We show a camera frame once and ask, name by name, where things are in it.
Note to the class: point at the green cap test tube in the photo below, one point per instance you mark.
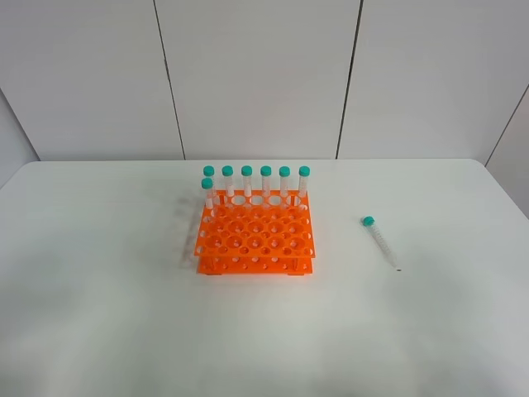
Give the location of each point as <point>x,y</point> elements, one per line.
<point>373,228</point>

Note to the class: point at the orange test tube rack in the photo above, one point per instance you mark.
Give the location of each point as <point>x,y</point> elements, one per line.
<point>256,236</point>

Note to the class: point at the second row tube leftmost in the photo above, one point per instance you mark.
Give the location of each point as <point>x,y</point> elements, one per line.
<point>209,197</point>

